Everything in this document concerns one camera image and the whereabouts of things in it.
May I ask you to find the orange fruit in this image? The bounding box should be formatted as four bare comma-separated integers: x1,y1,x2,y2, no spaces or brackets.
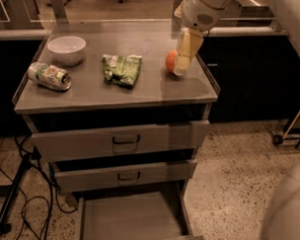
165,49,177,72

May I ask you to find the top drawer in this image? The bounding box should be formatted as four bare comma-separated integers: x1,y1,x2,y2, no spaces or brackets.
32,120,209,162

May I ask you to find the black floor cable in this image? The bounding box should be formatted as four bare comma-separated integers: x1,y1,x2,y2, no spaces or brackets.
0,132,80,240

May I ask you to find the grey metal drawer cabinet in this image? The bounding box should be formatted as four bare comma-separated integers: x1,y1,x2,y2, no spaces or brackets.
7,16,223,240

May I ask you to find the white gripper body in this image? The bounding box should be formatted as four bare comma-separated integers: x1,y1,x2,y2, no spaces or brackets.
174,0,232,32

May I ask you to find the white ceramic bowl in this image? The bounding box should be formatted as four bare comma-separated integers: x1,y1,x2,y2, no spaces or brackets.
47,36,87,67

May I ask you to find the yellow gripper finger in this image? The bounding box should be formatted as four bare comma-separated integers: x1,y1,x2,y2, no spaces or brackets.
174,28,203,76

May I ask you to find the bottom drawer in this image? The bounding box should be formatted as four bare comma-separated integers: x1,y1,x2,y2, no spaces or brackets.
76,181,203,240

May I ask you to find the middle drawer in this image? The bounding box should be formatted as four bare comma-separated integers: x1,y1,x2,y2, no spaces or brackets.
52,160,197,193

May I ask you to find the crushed green soda can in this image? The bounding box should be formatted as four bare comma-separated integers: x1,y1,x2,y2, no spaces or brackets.
28,61,71,91

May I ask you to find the drawer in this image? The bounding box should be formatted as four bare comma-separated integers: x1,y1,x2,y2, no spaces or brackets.
52,160,197,193
32,120,209,162
76,181,203,240

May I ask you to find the black tripod leg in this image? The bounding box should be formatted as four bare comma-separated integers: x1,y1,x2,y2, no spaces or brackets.
0,154,31,235

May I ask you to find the green jalapeno chip bag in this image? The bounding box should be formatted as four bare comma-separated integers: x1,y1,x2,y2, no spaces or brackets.
103,54,142,89

